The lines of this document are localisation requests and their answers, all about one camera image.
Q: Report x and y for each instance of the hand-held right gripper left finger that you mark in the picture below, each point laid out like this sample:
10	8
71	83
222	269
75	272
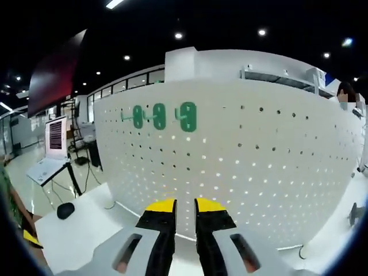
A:
158	230

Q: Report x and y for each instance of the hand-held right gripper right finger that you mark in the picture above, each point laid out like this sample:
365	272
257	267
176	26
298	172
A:
212	230

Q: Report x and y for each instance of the white perforated mounting plate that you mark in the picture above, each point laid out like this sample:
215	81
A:
258	161

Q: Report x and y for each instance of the green hook assembly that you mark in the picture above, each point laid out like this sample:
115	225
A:
159	116
188	118
138	116

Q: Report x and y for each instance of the black rounded puck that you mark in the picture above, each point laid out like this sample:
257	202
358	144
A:
65	210

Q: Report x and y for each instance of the black laptop tripod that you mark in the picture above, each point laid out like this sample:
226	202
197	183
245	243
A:
74	181

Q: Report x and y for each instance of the black computer tower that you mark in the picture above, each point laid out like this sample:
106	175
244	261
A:
95	155

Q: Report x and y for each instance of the open white laptop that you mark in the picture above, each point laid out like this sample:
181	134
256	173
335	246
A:
56	138

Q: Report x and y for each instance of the black curved object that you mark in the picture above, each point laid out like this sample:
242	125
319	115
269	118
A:
355	212

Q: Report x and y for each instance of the grey metal shelf rack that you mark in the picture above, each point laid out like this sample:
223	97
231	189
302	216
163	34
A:
273	77

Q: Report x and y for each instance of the large white storage box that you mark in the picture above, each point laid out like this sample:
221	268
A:
316	75

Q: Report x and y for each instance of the round ceiling spotlights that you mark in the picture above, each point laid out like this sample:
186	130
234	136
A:
178	35

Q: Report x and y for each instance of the long ceiling light strip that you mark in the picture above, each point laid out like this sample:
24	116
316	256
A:
113	3

